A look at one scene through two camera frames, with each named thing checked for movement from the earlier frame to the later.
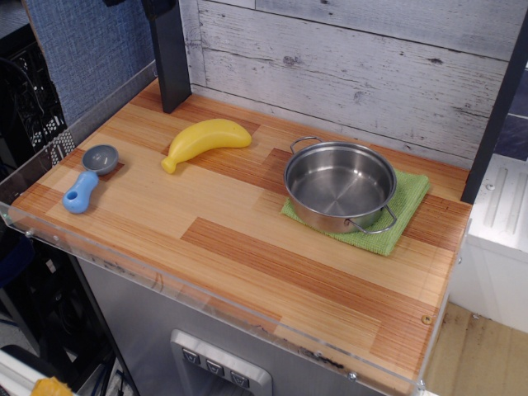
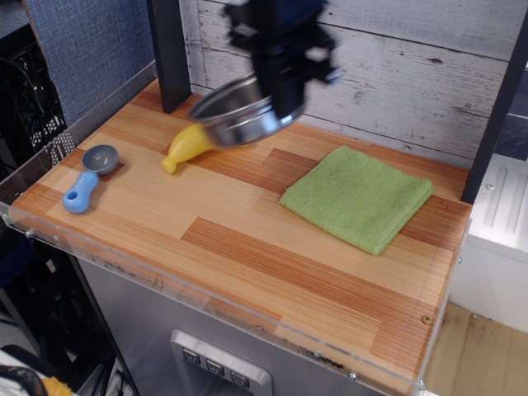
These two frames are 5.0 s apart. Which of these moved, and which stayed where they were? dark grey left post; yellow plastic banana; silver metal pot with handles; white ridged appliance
Moved: silver metal pot with handles
Stayed: yellow plastic banana; white ridged appliance; dark grey left post
